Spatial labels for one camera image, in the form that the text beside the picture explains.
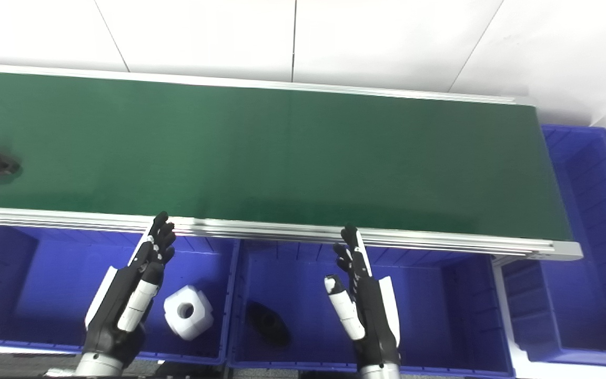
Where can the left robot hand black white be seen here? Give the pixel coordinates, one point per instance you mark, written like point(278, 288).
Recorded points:
point(119, 305)

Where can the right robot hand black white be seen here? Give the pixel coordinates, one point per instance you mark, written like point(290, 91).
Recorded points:
point(374, 316)

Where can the white cube part with hole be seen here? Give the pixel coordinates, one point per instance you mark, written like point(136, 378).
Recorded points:
point(187, 311)

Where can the large blue plastic bin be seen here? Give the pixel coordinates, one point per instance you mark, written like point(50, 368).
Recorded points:
point(597, 237)

